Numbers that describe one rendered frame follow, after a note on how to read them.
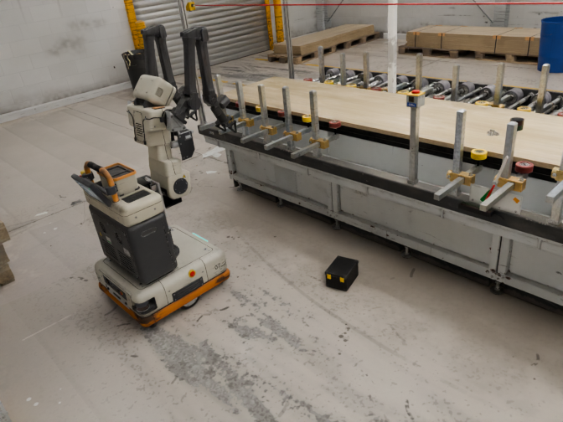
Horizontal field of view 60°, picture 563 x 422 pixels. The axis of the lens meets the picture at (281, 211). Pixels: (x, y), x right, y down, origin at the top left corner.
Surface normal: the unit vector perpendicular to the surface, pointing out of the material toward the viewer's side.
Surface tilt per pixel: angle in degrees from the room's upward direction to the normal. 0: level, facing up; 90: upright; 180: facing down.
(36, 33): 90
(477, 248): 90
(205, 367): 0
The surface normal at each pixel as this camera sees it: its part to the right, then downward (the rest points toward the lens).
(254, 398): -0.10, -0.87
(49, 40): 0.69, 0.28
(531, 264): -0.73, 0.37
